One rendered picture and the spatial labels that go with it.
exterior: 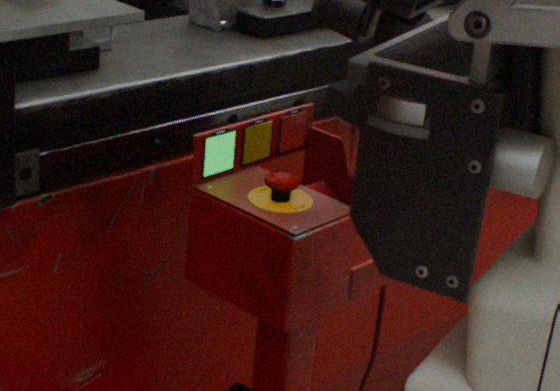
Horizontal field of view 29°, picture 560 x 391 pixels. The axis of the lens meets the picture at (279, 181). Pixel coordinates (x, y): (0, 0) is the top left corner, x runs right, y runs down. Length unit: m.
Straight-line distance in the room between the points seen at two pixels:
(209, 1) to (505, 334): 0.79
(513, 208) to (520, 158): 1.27
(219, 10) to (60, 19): 0.50
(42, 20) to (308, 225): 0.35
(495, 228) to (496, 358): 1.18
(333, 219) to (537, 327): 0.40
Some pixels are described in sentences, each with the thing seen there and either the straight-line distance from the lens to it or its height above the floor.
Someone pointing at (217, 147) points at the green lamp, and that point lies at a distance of 1.21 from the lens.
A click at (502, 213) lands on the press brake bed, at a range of 2.00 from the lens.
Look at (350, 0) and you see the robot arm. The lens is 1.16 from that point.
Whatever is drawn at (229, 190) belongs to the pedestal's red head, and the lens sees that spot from 1.20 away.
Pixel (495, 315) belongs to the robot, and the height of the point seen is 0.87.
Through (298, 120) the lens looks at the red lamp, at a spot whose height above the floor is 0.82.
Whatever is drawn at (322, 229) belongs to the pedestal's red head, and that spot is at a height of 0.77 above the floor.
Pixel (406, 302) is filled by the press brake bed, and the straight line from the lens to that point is 1.84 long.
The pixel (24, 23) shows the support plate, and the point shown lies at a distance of 0.98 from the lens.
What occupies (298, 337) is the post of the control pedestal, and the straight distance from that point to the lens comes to 1.29.
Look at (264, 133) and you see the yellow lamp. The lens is 1.26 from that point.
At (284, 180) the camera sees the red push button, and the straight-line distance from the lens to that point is 1.16.
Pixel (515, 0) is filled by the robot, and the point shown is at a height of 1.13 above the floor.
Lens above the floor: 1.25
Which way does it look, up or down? 23 degrees down
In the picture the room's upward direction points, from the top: 6 degrees clockwise
